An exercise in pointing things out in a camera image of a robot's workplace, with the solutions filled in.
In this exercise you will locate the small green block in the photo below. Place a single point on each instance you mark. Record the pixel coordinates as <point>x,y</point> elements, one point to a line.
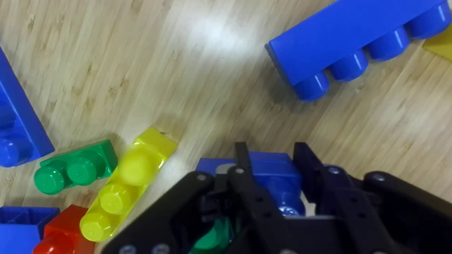
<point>90,162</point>

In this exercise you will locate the small blue block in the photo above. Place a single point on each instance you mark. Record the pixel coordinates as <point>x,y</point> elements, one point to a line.
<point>19,230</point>

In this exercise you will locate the blue narrow four-stud block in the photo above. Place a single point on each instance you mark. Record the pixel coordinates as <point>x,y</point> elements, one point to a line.
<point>19,117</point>
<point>273,169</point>

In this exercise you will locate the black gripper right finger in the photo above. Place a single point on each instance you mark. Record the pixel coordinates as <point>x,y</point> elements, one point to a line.
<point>386,216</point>

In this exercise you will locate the blue wide eight-stud block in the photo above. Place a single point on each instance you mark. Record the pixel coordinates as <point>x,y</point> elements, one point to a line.
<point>354,32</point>

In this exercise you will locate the yellow four-stud block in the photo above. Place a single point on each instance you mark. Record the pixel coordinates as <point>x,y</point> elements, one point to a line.
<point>443,47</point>

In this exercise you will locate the green two-stud block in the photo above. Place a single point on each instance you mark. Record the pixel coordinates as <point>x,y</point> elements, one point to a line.
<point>213,240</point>

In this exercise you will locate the red building block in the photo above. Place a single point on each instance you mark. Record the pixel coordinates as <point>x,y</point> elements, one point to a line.
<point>66,230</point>

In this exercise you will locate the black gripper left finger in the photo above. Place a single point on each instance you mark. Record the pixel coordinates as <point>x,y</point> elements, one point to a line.
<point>179,220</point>

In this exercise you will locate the yellow building block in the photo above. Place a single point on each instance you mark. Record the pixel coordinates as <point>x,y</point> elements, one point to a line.
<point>142,155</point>

